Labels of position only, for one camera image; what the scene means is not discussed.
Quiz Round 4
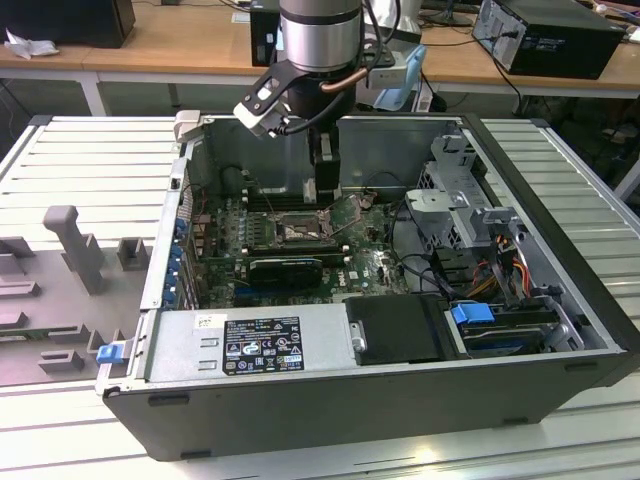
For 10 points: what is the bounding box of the black PC tower with cable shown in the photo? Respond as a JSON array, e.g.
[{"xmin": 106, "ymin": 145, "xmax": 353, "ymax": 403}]
[{"xmin": 472, "ymin": 0, "xmax": 627, "ymax": 81}]

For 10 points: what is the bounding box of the black RAM slot row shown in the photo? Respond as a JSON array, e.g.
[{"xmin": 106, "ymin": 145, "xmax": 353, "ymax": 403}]
[
  {"xmin": 244, "ymin": 186, "xmax": 316, "ymax": 212},
  {"xmin": 239, "ymin": 242, "xmax": 352, "ymax": 267}
]

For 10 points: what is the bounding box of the large black box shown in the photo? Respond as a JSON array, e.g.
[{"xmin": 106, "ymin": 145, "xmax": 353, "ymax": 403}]
[{"xmin": 0, "ymin": 0, "xmax": 137, "ymax": 50}]

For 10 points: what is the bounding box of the hard disk in blue carrier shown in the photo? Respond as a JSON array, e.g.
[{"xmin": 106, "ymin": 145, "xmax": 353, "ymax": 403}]
[{"xmin": 448, "ymin": 302, "xmax": 547, "ymax": 359}]

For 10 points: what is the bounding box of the black graphics card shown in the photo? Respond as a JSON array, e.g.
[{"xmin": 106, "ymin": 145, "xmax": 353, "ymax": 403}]
[{"xmin": 247, "ymin": 257, "xmax": 324, "ymax": 290}]

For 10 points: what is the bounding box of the crumpled white paper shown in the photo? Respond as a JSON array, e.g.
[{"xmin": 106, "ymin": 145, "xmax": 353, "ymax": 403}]
[{"xmin": 3, "ymin": 27, "xmax": 60, "ymax": 59}]

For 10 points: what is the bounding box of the silver power supply unit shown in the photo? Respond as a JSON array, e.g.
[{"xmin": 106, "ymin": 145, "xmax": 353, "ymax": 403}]
[{"xmin": 144, "ymin": 308, "xmax": 359, "ymax": 384}]

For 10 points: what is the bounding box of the white wrist camera on bracket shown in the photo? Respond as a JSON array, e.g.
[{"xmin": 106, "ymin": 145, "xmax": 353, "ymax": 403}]
[{"xmin": 233, "ymin": 64, "xmax": 297, "ymax": 140}]

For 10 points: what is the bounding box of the yellow and red wire bundle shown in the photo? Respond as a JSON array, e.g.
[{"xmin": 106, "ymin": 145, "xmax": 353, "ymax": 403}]
[{"xmin": 469, "ymin": 234, "xmax": 532, "ymax": 302}]

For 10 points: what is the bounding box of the grey case latch handle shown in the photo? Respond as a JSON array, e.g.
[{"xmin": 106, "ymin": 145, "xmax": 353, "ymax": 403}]
[{"xmin": 172, "ymin": 109, "xmax": 211, "ymax": 151}]

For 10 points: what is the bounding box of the green motherboard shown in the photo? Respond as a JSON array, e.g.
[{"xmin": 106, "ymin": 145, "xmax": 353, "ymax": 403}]
[{"xmin": 187, "ymin": 192, "xmax": 441, "ymax": 309}]

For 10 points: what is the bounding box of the black plastic air shroud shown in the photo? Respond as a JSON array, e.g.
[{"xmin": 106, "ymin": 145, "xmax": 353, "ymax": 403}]
[{"xmin": 344, "ymin": 294, "xmax": 452, "ymax": 365}]

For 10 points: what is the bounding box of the small white wrist camera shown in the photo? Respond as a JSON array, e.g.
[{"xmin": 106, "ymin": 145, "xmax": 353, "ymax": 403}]
[{"xmin": 367, "ymin": 63, "xmax": 408, "ymax": 92}]

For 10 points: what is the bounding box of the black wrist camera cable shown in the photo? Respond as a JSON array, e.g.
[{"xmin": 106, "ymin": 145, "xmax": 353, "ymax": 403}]
[{"xmin": 282, "ymin": 94, "xmax": 351, "ymax": 137}]

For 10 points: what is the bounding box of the CPU socket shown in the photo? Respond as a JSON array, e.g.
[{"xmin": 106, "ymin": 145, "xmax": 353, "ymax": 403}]
[{"xmin": 273, "ymin": 210, "xmax": 335, "ymax": 244}]

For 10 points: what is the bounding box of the black power cable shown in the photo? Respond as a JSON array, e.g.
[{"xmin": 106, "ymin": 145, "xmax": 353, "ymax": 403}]
[{"xmin": 492, "ymin": 27, "xmax": 524, "ymax": 117}]

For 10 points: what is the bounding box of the long wooden desk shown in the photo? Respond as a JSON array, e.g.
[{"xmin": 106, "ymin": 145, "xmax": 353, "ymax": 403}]
[{"xmin": 0, "ymin": 0, "xmax": 640, "ymax": 99}]

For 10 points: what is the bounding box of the small black PC tower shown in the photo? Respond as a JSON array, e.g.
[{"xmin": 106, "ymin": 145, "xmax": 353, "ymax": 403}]
[{"xmin": 249, "ymin": 0, "xmax": 282, "ymax": 69}]

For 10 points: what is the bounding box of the open black PC case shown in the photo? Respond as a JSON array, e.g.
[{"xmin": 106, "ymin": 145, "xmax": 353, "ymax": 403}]
[{"xmin": 94, "ymin": 112, "xmax": 640, "ymax": 464}]

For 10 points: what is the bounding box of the copper coloured hose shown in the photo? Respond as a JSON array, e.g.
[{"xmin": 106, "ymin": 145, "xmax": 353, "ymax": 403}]
[{"xmin": 320, "ymin": 68, "xmax": 372, "ymax": 95}]

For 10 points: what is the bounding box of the black monitor stand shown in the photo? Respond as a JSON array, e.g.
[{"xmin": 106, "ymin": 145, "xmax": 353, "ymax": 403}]
[{"xmin": 419, "ymin": 0, "xmax": 477, "ymax": 28}]

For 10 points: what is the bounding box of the grey metal drive cage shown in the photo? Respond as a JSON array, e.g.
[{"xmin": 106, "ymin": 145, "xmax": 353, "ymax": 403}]
[{"xmin": 404, "ymin": 133, "xmax": 531, "ymax": 251}]

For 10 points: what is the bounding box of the black looped cable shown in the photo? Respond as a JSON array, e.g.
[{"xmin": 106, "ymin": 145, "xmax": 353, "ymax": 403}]
[{"xmin": 389, "ymin": 199, "xmax": 451, "ymax": 297}]

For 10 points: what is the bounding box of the grey parts rack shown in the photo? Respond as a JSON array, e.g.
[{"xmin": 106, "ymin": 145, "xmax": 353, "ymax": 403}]
[{"xmin": 0, "ymin": 204, "xmax": 154, "ymax": 387}]

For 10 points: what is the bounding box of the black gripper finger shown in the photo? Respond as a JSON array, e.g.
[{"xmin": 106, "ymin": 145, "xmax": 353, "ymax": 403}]
[{"xmin": 308, "ymin": 130, "xmax": 344, "ymax": 194}]

